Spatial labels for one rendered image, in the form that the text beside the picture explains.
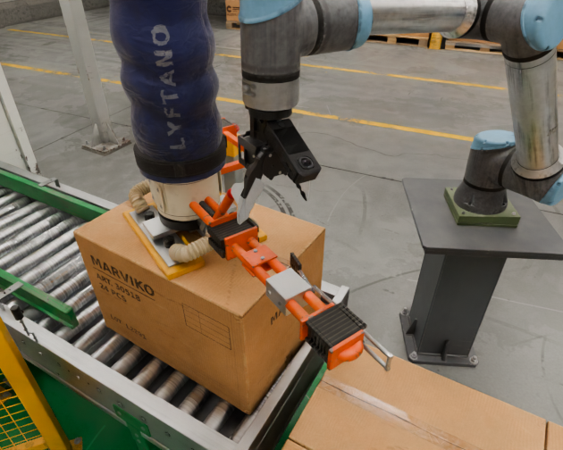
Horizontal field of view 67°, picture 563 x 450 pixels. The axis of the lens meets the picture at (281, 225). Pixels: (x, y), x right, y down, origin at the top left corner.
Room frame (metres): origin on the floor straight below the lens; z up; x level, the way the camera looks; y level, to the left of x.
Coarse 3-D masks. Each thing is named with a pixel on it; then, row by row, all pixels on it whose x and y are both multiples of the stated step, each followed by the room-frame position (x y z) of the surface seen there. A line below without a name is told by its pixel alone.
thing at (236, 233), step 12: (228, 216) 0.81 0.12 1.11; (216, 228) 0.78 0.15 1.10; (228, 228) 0.78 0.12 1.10; (240, 228) 0.78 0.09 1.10; (252, 228) 0.77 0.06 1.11; (216, 240) 0.74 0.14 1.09; (228, 240) 0.73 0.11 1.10; (240, 240) 0.74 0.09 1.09; (216, 252) 0.75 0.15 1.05; (228, 252) 0.72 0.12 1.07
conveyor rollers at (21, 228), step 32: (0, 192) 1.87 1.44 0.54; (0, 224) 1.59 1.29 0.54; (32, 224) 1.62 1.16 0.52; (64, 224) 1.58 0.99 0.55; (0, 256) 1.39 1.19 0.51; (32, 256) 1.35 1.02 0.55; (64, 256) 1.36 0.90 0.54; (64, 288) 1.16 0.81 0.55; (32, 320) 1.03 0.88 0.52; (96, 352) 0.87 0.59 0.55; (128, 352) 0.87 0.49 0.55; (192, 416) 0.67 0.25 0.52; (224, 416) 0.66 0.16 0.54
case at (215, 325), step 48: (96, 240) 0.93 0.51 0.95; (192, 240) 0.93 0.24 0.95; (288, 240) 0.93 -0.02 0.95; (96, 288) 0.96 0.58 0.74; (144, 288) 0.83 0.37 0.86; (192, 288) 0.74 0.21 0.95; (240, 288) 0.74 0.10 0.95; (144, 336) 0.86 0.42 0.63; (192, 336) 0.74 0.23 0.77; (240, 336) 0.65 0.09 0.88; (288, 336) 0.82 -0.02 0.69; (240, 384) 0.66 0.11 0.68
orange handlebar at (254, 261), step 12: (228, 132) 1.34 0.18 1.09; (228, 168) 1.09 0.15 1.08; (240, 168) 1.12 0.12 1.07; (192, 204) 0.89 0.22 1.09; (216, 204) 0.89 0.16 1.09; (204, 216) 0.84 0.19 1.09; (252, 240) 0.74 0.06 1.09; (240, 252) 0.70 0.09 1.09; (252, 252) 0.70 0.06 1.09; (264, 252) 0.70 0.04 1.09; (252, 264) 0.66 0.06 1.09; (264, 264) 0.69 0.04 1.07; (276, 264) 0.66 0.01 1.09; (252, 276) 0.65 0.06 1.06; (264, 276) 0.63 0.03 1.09; (312, 300) 0.56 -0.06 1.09; (300, 312) 0.53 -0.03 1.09; (348, 348) 0.45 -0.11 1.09; (360, 348) 0.45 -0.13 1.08; (348, 360) 0.44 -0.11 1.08
